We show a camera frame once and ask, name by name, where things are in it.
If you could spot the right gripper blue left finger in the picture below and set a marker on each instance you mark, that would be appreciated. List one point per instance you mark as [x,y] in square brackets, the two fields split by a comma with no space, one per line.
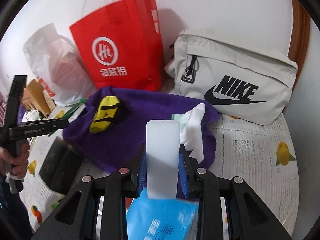
[138,173]

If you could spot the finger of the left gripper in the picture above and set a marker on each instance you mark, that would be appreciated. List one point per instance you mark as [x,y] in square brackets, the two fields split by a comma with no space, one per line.
[56,124]

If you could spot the white translucent plastic block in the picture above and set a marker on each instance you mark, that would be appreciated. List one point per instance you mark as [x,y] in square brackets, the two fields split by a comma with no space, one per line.
[162,156]

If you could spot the fruit print table cover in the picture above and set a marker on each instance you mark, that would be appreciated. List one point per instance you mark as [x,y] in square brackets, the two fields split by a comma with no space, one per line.
[263,155]

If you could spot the white Miniso plastic bag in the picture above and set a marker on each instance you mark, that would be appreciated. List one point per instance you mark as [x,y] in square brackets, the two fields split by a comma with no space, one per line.
[53,60]

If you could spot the wooden bed headboard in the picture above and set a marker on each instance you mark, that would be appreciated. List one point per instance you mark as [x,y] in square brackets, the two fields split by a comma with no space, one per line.
[33,98]

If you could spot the white glove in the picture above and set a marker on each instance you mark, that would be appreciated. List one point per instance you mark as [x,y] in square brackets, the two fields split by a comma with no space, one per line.
[190,130]

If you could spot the yellow black sock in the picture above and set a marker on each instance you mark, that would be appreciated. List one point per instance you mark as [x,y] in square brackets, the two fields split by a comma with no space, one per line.
[110,112]

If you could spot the blue tissue pack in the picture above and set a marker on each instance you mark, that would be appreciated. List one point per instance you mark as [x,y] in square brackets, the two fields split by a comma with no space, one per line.
[160,219]

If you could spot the person's dark sleeve forearm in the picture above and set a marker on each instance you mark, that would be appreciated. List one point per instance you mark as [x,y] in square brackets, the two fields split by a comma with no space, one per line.
[15,211]

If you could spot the green wet wipe packet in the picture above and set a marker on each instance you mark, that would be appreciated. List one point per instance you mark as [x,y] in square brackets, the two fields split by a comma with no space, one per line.
[70,112]

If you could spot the red Haidilao paper bag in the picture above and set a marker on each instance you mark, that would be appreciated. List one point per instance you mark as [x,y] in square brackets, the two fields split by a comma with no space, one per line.
[121,45]

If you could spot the patterned brown book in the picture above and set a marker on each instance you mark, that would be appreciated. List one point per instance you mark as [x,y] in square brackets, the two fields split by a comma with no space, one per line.
[49,101]

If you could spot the beige Nike pouch bag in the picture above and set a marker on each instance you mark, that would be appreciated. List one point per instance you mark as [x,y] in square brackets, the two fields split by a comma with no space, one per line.
[236,77]

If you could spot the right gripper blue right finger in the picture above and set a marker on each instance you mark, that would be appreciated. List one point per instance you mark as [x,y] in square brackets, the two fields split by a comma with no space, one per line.
[187,166]

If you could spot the person's left hand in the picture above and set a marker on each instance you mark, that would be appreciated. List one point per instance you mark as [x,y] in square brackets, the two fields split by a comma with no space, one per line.
[20,162]

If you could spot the brown wooden door frame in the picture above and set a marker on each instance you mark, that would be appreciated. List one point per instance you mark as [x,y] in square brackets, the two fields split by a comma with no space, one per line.
[299,37]

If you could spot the dark green tea box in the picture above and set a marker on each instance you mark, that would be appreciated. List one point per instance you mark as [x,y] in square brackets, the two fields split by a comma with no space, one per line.
[60,166]

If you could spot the purple towel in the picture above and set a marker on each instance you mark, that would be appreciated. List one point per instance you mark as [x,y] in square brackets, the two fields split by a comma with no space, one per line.
[112,148]

